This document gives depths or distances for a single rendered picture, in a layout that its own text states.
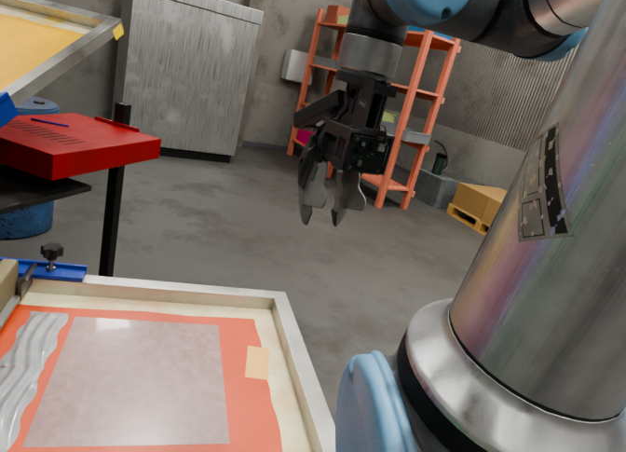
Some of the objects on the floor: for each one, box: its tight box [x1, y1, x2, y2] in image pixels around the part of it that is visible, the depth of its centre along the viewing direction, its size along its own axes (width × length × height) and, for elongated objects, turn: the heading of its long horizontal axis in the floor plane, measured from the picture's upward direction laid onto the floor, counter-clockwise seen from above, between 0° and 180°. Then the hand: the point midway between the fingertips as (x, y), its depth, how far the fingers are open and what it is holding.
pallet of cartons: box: [446, 183, 507, 236], centre depth 633 cm, size 142×102×50 cm
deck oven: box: [111, 0, 264, 163], centre depth 630 cm, size 160×123×206 cm
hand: (319, 214), depth 66 cm, fingers open, 4 cm apart
